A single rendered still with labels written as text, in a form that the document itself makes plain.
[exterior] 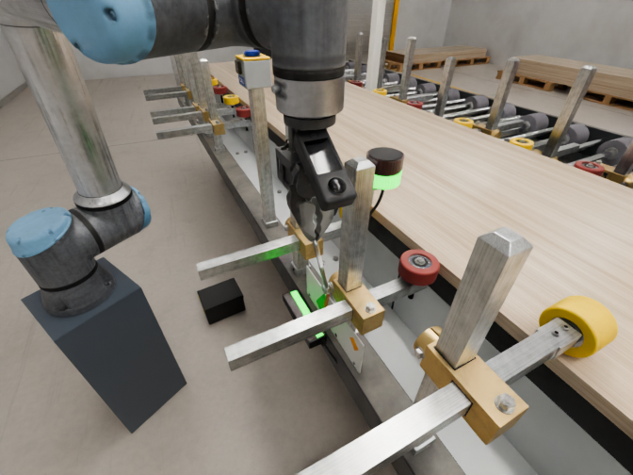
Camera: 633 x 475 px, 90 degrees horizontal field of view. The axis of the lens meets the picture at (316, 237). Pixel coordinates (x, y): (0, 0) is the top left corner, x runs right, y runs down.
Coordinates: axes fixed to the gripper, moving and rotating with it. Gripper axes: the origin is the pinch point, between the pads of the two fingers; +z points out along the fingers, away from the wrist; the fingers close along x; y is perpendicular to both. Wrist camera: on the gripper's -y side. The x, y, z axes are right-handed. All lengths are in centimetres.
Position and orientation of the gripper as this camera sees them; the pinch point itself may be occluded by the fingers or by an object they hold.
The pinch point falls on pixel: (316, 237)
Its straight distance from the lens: 53.5
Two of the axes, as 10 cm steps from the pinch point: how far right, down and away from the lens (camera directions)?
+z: 0.0, 7.9, 6.1
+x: -8.9, 2.8, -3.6
